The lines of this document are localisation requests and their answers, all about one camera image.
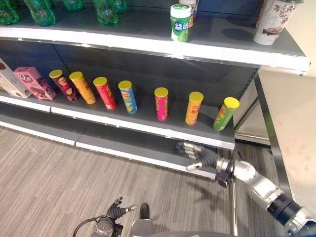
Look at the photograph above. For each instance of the robot right arm silver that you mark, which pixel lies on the robot right arm silver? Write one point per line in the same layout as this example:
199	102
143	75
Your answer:
261	184

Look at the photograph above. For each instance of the orange white jar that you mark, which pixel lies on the orange white jar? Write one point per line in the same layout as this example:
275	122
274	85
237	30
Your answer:
193	11

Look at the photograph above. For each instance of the grey shelf board holding cans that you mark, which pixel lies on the grey shelf board holding cans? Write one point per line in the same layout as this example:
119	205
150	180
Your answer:
148	123

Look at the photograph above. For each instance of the green white gum jar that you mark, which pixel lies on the green white gum jar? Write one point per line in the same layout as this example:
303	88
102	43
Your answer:
181	23

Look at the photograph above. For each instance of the green plastic bottle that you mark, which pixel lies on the green plastic bottle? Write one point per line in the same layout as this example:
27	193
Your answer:
7	12
72	4
106	12
121	5
40	12

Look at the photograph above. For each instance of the pink snack box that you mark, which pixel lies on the pink snack box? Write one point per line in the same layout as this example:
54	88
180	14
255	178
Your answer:
34	82

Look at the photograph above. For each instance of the green chip can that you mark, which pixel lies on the green chip can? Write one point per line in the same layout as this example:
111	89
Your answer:
225	113

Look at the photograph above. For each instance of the white floral paper tube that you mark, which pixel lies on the white floral paper tube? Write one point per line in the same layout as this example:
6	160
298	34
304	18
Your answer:
272	22

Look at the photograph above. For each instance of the robot dark foot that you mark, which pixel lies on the robot dark foot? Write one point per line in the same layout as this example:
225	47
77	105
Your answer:
144	211

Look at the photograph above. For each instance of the red chip can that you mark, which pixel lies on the red chip can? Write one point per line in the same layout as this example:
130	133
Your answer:
105	93

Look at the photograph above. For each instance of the maroon chip can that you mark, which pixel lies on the maroon chip can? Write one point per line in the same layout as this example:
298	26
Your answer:
63	85

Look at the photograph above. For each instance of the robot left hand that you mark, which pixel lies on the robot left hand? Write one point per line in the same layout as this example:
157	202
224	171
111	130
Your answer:
115	211

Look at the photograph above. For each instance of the yellow-orange chip can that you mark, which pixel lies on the yellow-orange chip can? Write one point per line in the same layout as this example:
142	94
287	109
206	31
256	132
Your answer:
82	87

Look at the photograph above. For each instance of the robot left arm silver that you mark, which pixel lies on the robot left arm silver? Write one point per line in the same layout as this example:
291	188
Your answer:
103	227

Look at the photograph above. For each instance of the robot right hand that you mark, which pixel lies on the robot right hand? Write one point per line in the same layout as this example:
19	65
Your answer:
206	156

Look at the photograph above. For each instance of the orange chip can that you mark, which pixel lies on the orange chip can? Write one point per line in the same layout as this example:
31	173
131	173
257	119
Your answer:
194	107

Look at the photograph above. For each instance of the blue chip can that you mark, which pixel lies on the blue chip can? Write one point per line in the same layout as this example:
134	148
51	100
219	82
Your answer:
127	97

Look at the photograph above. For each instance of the dark grey shelf back panel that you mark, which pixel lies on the dark grey shelf back panel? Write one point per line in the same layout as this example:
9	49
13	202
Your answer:
148	71

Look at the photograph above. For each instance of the black right wrist clamp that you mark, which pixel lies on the black right wrist clamp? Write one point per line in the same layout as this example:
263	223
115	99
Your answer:
223	176

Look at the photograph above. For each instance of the pink chip can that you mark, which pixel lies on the pink chip can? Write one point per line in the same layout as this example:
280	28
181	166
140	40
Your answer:
161	103

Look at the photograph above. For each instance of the grey empty shelf board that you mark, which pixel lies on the grey empty shelf board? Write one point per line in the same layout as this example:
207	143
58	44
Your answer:
111	140

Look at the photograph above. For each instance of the grey shelf board holding bottles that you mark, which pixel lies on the grey shelf board holding bottles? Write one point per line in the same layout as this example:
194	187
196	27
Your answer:
138	34

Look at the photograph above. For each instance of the beige brown snack box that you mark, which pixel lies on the beige brown snack box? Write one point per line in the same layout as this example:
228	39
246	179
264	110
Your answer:
11	82

